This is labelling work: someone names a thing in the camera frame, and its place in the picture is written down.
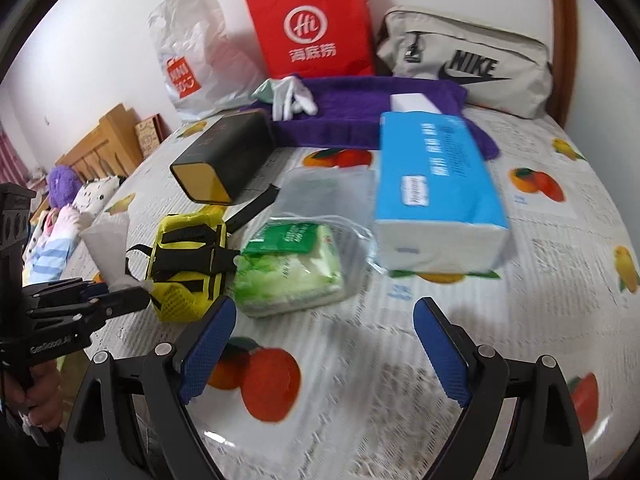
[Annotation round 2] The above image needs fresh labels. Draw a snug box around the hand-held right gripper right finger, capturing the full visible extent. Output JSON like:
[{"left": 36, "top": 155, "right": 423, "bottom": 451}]
[{"left": 412, "top": 296, "right": 588, "bottom": 480}]

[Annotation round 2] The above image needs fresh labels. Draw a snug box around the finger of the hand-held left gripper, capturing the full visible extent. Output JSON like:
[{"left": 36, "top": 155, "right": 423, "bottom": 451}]
[
  {"left": 29, "top": 286, "right": 152, "bottom": 334},
  {"left": 26, "top": 277, "right": 110, "bottom": 307}
]

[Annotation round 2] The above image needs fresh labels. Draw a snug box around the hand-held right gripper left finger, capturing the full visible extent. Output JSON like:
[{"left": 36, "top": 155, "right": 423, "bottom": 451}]
[{"left": 60, "top": 295, "right": 238, "bottom": 480}]

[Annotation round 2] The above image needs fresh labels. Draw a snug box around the white tissue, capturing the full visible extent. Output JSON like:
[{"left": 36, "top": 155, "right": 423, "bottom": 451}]
[{"left": 80, "top": 212, "right": 152, "bottom": 294}]

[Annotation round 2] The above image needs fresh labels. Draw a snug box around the yellow black mesh pouch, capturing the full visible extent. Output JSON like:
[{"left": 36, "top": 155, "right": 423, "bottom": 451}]
[{"left": 125, "top": 212, "right": 242, "bottom": 322}]

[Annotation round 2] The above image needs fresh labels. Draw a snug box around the green wet wipes pack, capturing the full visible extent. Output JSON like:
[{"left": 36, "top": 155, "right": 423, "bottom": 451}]
[{"left": 234, "top": 220, "right": 344, "bottom": 317}]

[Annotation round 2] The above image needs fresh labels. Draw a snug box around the clear plastic bag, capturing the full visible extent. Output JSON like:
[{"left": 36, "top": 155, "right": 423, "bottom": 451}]
[{"left": 227, "top": 166, "right": 387, "bottom": 319}]

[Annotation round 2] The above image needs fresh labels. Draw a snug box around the white green cloth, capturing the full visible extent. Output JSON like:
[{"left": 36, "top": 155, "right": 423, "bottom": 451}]
[{"left": 251, "top": 75, "right": 319, "bottom": 122}]

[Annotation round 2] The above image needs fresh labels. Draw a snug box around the purple fabric storage bin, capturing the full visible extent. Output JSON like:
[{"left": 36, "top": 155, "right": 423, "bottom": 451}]
[{"left": 260, "top": 75, "right": 502, "bottom": 159}]

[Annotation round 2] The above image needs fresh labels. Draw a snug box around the person's left forearm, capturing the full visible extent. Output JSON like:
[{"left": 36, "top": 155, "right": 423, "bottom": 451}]
[{"left": 0, "top": 400, "right": 66, "bottom": 480}]

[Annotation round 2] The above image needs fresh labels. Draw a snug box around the person's left hand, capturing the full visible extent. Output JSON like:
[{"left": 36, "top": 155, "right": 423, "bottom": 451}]
[{"left": 0, "top": 354, "right": 64, "bottom": 431}]

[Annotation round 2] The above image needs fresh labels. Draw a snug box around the blue striped clothing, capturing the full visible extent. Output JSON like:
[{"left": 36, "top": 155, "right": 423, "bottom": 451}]
[{"left": 22, "top": 207, "right": 84, "bottom": 282}]

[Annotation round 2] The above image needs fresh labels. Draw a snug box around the purple plush toy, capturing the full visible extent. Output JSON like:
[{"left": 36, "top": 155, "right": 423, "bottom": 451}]
[{"left": 47, "top": 164, "right": 87, "bottom": 209}]

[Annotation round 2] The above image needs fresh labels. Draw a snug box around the fruit print bed sheet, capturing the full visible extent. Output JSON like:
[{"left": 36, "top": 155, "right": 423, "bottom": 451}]
[{"left": 30, "top": 109, "right": 640, "bottom": 480}]

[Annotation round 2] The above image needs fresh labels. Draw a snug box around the red striped curtain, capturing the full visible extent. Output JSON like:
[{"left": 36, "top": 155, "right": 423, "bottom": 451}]
[{"left": 0, "top": 120, "right": 29, "bottom": 187}]

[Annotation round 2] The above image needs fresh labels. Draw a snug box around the white spotted pillow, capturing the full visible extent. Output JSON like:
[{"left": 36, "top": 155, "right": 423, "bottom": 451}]
[{"left": 72, "top": 175, "right": 127, "bottom": 221}]

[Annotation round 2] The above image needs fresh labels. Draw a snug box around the light wooden cabinet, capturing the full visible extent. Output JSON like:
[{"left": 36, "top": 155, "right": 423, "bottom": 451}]
[{"left": 61, "top": 103, "right": 144, "bottom": 182}]

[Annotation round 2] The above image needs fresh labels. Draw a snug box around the brown patterned box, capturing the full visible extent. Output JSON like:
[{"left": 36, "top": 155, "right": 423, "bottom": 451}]
[{"left": 133, "top": 113, "right": 166, "bottom": 159}]

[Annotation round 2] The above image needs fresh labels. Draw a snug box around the blue tissue paper pack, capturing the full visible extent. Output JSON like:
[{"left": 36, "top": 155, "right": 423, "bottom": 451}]
[{"left": 374, "top": 111, "right": 512, "bottom": 274}]

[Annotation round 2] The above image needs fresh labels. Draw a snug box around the black box with yellow end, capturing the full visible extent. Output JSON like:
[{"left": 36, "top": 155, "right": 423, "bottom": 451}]
[{"left": 170, "top": 108, "right": 275, "bottom": 206}]

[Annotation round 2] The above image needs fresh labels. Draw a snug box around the small white box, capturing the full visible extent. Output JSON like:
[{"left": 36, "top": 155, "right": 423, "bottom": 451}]
[{"left": 389, "top": 93, "right": 444, "bottom": 114}]

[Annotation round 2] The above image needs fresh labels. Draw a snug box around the white plastic shopping bag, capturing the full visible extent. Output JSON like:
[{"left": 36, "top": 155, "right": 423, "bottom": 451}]
[{"left": 147, "top": 0, "right": 267, "bottom": 124}]

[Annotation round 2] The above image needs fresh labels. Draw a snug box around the beige sports bag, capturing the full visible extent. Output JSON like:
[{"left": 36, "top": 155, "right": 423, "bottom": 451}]
[{"left": 375, "top": 5, "right": 555, "bottom": 120}]

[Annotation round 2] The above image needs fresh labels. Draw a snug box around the red paper shopping bag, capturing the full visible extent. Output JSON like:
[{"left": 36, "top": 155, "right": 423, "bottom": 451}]
[{"left": 243, "top": 0, "right": 377, "bottom": 80}]

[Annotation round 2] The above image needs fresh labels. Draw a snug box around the black strap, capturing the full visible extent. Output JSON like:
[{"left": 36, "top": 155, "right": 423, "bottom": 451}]
[{"left": 224, "top": 184, "right": 284, "bottom": 234}]

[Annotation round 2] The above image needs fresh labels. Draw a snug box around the brown wooden bed frame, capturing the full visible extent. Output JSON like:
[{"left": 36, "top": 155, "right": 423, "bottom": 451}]
[{"left": 544, "top": 0, "right": 582, "bottom": 129}]

